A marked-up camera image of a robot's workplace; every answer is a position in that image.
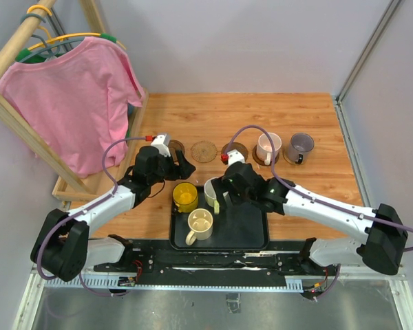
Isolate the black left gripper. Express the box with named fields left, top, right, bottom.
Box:
left=149, top=149, right=196, bottom=186

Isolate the yellow transparent cup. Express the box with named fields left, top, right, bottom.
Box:
left=172, top=182, right=198, bottom=213

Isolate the white ceramic mug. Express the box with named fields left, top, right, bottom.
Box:
left=204, top=177, right=229, bottom=215

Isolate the pink ceramic mug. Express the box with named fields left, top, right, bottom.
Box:
left=255, top=133, right=282, bottom=166

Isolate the purple transparent cup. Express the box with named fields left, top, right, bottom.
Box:
left=286, top=133, right=315, bottom=165

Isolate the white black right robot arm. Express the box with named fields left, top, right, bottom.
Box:
left=212, top=162, right=408, bottom=275

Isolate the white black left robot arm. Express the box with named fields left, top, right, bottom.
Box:
left=30, top=146, right=195, bottom=282

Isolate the brown wooden coaster left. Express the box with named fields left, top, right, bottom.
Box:
left=168, top=140, right=185, bottom=162

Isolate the woven rattan coaster left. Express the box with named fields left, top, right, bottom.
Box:
left=191, top=140, right=218, bottom=163

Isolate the woven rattan coaster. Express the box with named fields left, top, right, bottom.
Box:
left=191, top=140, right=218, bottom=163
left=283, top=152, right=303, bottom=165

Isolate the brown wooden coaster right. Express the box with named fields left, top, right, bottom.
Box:
left=252, top=144, right=281, bottom=166

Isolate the woven rattan coaster right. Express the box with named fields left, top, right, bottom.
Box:
left=283, top=152, right=303, bottom=165

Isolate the cream ceramic mug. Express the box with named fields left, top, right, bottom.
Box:
left=185, top=208, right=213, bottom=246

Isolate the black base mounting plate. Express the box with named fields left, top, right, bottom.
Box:
left=89, top=239, right=337, bottom=277

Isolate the pink t-shirt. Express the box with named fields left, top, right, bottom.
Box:
left=0, top=36, right=145, bottom=177

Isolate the grey clothes hanger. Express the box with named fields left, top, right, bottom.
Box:
left=15, top=4, right=84, bottom=64

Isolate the wooden clothes rack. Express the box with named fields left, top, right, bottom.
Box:
left=0, top=0, right=149, bottom=206

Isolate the yellow clothes hanger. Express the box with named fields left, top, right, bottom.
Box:
left=28, top=1, right=127, bottom=51

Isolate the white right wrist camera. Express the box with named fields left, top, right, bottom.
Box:
left=220, top=149, right=246, bottom=166

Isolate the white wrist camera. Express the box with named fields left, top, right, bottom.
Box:
left=145, top=133, right=171, bottom=157
left=220, top=149, right=246, bottom=166

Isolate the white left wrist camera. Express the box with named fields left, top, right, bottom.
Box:
left=145, top=133, right=171, bottom=157

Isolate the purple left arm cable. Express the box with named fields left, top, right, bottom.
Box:
left=36, top=135, right=152, bottom=298

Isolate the aluminium frame rail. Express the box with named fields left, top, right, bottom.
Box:
left=30, top=264, right=409, bottom=293

